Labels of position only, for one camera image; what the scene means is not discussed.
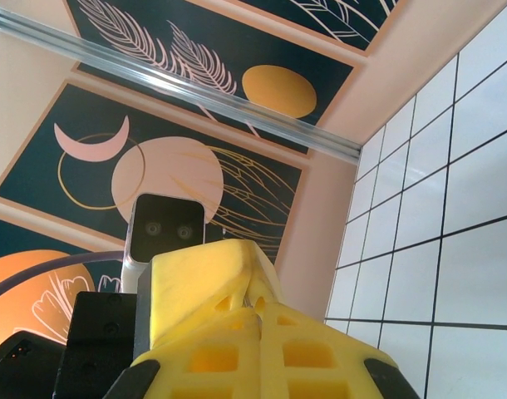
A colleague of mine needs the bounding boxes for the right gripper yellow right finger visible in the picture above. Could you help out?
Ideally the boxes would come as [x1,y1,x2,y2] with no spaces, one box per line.
[261,302,421,399]

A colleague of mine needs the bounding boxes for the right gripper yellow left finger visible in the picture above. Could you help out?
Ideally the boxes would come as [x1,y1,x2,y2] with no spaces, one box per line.
[106,309,263,399]

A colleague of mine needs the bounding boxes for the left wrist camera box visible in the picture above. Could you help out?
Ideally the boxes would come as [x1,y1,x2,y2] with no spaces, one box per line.
[121,192,208,294]

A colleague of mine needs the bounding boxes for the aluminium corner post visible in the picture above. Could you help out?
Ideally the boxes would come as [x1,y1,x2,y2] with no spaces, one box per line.
[0,10,363,166]

